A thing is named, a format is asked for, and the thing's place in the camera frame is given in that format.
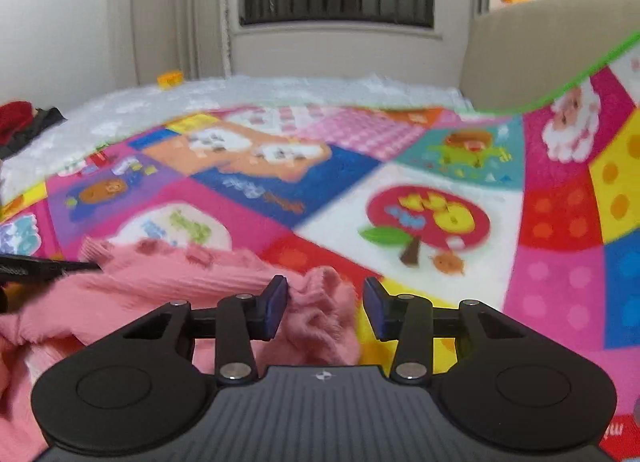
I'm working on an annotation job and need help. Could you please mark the colourful cartoon play mat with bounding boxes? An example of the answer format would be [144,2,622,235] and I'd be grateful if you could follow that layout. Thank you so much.
[1,40,639,461]

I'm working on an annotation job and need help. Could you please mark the red and black clothes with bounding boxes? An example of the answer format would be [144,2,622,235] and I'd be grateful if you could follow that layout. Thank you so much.
[0,101,66,161]

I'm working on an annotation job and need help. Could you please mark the small yellow toy block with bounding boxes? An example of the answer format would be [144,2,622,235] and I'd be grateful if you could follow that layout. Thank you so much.
[156,70,184,90]

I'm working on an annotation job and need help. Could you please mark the pink knit sweater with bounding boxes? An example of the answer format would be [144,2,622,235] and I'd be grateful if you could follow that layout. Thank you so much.
[0,235,364,462]

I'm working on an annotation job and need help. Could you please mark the white vertical curtain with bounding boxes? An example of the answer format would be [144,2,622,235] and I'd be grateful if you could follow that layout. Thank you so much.
[131,0,230,85]

